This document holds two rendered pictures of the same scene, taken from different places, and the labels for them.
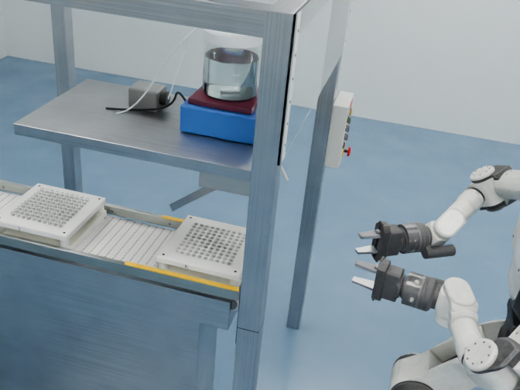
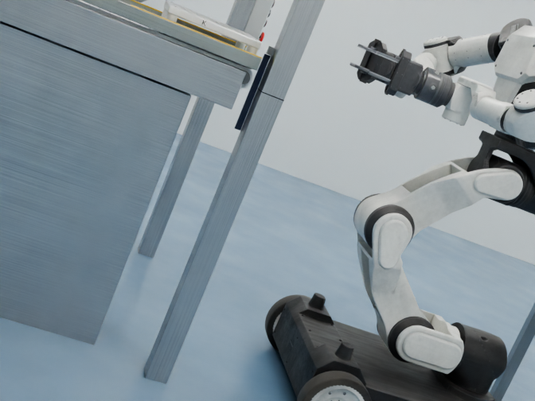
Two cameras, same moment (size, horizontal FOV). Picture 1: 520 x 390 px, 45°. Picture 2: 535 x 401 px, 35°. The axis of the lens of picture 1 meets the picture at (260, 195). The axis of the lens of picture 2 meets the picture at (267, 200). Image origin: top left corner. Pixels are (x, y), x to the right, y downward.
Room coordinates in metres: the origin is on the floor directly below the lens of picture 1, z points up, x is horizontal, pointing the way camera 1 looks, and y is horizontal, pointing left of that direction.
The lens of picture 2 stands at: (-0.59, 0.87, 0.98)
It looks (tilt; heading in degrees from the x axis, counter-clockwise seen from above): 11 degrees down; 333
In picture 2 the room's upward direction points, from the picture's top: 23 degrees clockwise
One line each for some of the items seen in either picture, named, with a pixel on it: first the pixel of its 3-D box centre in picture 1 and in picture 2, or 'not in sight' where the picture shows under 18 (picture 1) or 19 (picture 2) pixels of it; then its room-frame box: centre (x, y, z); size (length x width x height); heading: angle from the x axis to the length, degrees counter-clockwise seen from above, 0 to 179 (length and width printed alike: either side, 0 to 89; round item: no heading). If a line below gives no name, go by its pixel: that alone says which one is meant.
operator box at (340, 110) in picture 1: (339, 129); (257, 9); (2.31, -0.29, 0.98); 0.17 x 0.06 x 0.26; 168
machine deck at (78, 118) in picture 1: (158, 125); not in sight; (1.55, 0.29, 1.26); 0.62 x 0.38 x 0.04; 78
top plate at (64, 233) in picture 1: (51, 210); not in sight; (1.64, 0.64, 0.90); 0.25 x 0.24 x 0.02; 168
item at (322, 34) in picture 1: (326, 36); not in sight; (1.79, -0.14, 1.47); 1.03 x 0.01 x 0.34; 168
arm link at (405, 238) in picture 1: (395, 239); (381, 65); (1.56, -0.41, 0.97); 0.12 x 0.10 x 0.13; 110
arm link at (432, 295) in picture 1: (443, 299); (451, 99); (1.30, -0.50, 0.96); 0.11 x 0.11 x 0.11; 69
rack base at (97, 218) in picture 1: (52, 224); not in sight; (1.64, 0.64, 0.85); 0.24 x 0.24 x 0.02; 78
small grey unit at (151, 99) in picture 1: (150, 97); not in sight; (1.62, 0.33, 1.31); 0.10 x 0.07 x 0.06; 78
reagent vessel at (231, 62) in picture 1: (232, 57); not in sight; (1.55, 0.10, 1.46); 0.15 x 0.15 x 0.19
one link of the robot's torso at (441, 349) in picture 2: not in sight; (419, 336); (1.33, -0.76, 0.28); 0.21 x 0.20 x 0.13; 77
